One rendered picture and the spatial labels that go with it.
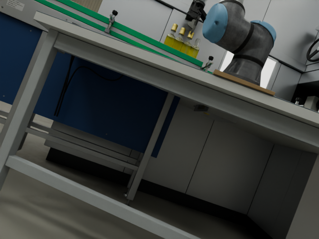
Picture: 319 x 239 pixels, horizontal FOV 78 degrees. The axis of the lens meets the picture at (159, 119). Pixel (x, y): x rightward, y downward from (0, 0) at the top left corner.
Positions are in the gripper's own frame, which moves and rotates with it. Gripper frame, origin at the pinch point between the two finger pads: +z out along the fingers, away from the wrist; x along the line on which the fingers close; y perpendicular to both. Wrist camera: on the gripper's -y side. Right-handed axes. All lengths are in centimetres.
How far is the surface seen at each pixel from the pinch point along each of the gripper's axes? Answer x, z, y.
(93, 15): 13, 21, 56
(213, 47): -11.5, -4.0, -21.1
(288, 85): -13, -4, -91
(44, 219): 45, 115, 34
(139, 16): -15.4, -2.0, 36.2
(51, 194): 24, 115, 39
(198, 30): -11.7, -10.2, -6.0
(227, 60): -11.6, 0.8, -34.6
